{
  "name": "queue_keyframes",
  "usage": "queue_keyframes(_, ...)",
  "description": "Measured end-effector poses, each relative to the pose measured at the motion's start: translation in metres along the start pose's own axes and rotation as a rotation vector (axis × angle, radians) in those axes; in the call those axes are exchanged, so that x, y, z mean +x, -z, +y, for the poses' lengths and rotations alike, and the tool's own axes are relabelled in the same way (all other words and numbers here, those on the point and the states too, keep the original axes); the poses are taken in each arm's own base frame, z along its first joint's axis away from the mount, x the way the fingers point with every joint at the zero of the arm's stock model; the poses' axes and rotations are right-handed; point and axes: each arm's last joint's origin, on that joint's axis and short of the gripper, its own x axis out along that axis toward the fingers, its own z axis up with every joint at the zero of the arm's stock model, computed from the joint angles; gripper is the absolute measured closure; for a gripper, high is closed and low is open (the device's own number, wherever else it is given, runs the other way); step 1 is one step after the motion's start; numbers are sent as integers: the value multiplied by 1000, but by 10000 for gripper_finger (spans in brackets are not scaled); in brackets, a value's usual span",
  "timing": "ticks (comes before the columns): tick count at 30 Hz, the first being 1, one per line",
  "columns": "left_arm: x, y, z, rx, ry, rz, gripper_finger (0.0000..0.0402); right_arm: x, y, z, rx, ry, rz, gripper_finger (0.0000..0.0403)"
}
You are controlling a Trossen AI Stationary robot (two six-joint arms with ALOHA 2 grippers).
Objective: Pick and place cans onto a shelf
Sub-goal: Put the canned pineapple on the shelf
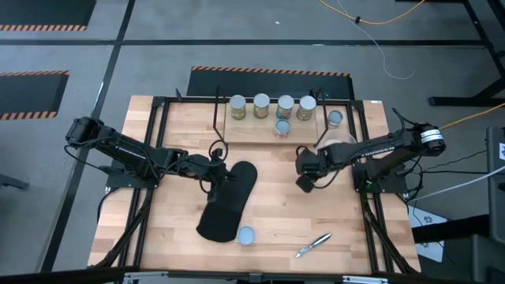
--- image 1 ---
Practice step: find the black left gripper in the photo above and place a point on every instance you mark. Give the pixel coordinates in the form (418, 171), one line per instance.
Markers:
(213, 169)

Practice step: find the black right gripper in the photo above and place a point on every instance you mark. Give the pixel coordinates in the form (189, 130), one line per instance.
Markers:
(311, 161)

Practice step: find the short tin red teal label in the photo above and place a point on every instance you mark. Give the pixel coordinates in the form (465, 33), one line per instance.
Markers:
(282, 128)

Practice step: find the short yellow tin pink dots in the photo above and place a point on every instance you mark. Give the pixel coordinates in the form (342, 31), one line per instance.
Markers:
(335, 118)

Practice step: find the peaches tin can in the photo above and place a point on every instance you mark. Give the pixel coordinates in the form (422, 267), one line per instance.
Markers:
(307, 107)

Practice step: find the tomatoes tin can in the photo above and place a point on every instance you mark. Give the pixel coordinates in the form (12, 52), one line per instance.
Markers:
(285, 106)

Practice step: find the tin can with green label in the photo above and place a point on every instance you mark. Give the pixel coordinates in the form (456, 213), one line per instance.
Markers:
(238, 106)

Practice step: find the mixed fruit tin can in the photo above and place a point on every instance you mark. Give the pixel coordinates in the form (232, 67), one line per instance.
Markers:
(246, 235)

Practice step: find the mango tin can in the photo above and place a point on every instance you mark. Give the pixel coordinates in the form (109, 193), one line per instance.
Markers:
(261, 105)

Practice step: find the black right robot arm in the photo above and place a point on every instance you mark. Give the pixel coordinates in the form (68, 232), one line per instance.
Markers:
(386, 148)

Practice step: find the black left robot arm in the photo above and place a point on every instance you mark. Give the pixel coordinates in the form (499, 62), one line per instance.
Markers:
(126, 152)

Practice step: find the wooden shelf with black brackets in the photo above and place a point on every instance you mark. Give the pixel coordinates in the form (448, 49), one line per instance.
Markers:
(252, 132)

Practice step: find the white bowl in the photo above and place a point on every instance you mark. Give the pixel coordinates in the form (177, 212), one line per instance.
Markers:
(335, 140)

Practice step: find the black oven mitt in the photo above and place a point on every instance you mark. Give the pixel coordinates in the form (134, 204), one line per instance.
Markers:
(229, 213)

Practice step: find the silver pen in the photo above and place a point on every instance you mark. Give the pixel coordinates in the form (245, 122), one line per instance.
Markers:
(315, 244)

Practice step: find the white paper sheet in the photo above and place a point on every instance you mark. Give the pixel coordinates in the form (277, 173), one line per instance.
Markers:
(426, 221)

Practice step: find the dark grey equipment cabinet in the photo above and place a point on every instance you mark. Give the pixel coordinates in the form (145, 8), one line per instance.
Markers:
(497, 197)

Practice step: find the black floor mat hazard stripe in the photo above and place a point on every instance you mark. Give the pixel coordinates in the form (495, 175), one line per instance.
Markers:
(27, 94)
(43, 12)

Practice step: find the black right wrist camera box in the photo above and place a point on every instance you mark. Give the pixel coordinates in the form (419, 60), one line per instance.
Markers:
(306, 184)

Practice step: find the black aluminium table frame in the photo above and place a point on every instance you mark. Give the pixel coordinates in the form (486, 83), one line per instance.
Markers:
(189, 99)

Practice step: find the black desk leg frame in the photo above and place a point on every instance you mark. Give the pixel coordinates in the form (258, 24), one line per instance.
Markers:
(453, 101)

